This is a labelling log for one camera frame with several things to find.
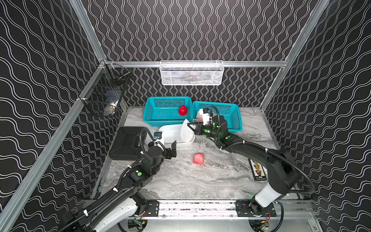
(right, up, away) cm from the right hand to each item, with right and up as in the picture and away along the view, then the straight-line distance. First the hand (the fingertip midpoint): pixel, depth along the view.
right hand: (187, 123), depth 81 cm
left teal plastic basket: (-19, +10, +37) cm, 42 cm away
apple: (-4, +10, +32) cm, 34 cm away
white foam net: (0, -6, -1) cm, 6 cm away
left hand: (-10, -8, -6) cm, 14 cm away
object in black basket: (-45, +8, +3) cm, 46 cm away
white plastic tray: (-11, -7, +24) cm, 27 cm away
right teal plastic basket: (+34, +8, +33) cm, 48 cm away
